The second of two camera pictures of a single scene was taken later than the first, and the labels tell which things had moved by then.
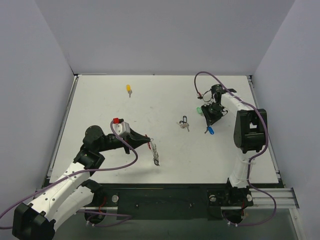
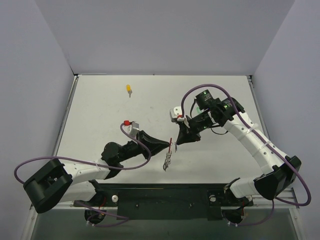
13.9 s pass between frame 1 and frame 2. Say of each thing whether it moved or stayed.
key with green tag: stayed
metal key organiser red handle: moved
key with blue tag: moved
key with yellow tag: stayed
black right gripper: moved
